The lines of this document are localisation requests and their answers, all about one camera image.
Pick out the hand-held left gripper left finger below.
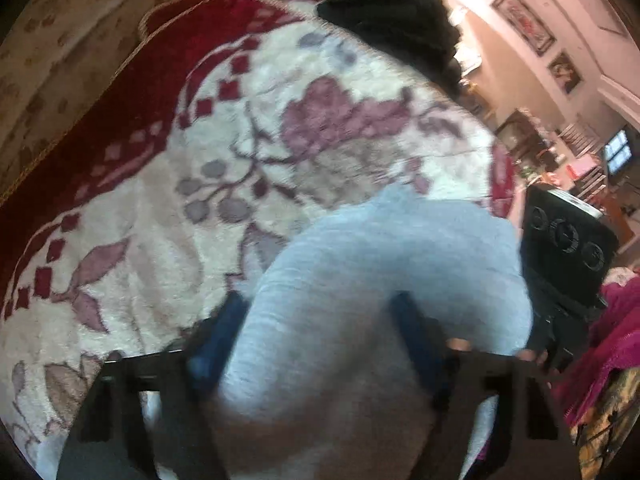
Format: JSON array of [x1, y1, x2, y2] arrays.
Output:
[[56, 292, 248, 480]]

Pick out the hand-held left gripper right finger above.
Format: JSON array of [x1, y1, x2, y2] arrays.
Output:
[[390, 291, 581, 480]]

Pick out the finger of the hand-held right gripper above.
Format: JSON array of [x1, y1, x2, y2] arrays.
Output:
[[527, 310, 593, 378]]

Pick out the light grey pants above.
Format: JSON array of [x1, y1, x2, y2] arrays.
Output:
[[207, 184, 535, 480]]

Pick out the magenta cloth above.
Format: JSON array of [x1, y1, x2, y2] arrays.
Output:
[[552, 267, 640, 428]]

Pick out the yellow black patterned cloth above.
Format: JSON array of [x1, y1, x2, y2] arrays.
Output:
[[570, 367, 640, 480]]

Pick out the dark wooden cabinet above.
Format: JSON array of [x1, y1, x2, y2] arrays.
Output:
[[494, 109, 538, 162]]

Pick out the red white floral fleece blanket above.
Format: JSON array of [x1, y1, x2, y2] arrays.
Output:
[[0, 0, 518, 480]]

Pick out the black cloth pile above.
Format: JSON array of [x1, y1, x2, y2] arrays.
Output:
[[316, 0, 465, 98]]

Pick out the large beige floral sofa cushion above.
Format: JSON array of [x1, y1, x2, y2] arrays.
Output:
[[0, 0, 213, 201]]

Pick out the small framed wall picture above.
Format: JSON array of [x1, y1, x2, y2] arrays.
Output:
[[546, 51, 584, 94]]

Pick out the large framed wall picture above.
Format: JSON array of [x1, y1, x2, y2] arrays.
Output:
[[491, 0, 557, 57]]

